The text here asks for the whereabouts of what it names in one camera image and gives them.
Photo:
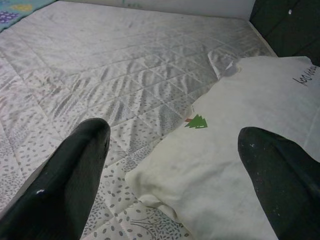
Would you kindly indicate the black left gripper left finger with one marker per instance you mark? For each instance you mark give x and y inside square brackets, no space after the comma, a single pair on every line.
[55,187]

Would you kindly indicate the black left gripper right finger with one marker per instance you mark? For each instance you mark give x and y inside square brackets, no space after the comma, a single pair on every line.
[287,187]

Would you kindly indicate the white pillow with tree print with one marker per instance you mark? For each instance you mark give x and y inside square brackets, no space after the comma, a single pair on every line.
[237,100]

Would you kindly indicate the grey quilted mattress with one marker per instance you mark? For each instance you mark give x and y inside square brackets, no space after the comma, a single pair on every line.
[100,62]

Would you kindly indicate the black tufted headboard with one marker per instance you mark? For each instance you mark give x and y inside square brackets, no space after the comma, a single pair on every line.
[287,30]

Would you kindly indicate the teal blanket with colourful shapes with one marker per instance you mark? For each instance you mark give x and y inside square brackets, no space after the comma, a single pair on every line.
[12,15]

